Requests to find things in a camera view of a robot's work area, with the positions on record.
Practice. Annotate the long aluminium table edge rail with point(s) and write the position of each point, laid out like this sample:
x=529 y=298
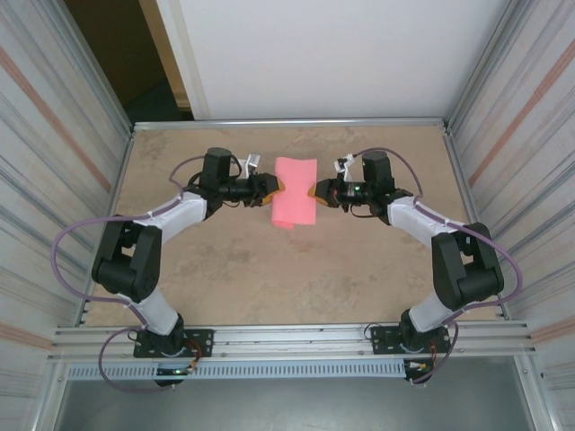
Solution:
x=292 y=123

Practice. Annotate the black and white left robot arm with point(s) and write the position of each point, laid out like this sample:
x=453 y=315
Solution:
x=148 y=269

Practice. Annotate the aluminium table side rail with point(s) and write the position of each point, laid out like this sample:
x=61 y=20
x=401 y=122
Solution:
x=462 y=179
x=120 y=179

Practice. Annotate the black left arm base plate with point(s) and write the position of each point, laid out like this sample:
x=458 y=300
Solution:
x=202 y=343

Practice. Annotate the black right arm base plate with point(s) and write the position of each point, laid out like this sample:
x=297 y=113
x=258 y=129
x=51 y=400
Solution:
x=382 y=341

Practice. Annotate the aluminium corner post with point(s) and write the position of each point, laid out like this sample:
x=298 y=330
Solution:
x=487 y=67
x=92 y=67

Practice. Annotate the wide aluminium mounting rail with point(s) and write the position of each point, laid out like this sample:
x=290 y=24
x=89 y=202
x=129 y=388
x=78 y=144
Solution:
x=292 y=336

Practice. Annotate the pink cloth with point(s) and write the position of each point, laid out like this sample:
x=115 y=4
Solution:
x=294 y=193

